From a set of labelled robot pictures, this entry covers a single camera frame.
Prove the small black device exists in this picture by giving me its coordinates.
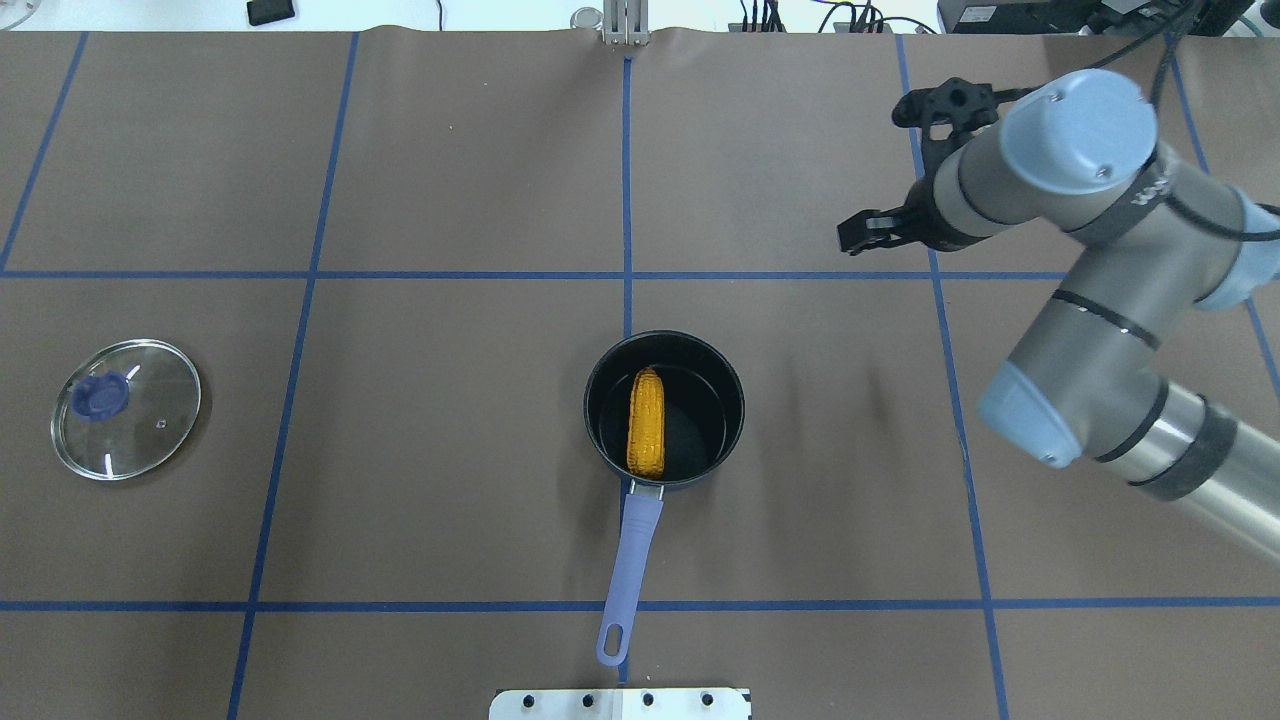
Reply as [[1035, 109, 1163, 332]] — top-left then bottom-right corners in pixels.
[[244, 0, 296, 27]]

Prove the yellow corn cob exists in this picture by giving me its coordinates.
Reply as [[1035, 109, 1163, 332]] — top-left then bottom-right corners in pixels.
[[625, 366, 666, 480]]

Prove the white camera mast base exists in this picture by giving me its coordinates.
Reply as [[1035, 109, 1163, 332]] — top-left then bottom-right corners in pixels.
[[488, 687, 755, 719]]

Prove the glass pot lid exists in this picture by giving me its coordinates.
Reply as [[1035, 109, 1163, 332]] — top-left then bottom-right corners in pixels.
[[49, 340, 204, 483]]

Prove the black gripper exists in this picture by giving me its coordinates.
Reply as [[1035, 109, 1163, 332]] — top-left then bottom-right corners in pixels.
[[837, 77, 1000, 255]]

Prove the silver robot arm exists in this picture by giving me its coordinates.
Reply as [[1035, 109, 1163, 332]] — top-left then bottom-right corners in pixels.
[[837, 68, 1279, 561]]

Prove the dark blue saucepan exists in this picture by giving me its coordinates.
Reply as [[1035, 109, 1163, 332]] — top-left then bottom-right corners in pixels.
[[582, 329, 746, 667]]

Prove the aluminium frame post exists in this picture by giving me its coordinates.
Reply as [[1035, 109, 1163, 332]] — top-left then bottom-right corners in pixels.
[[600, 0, 652, 46]]

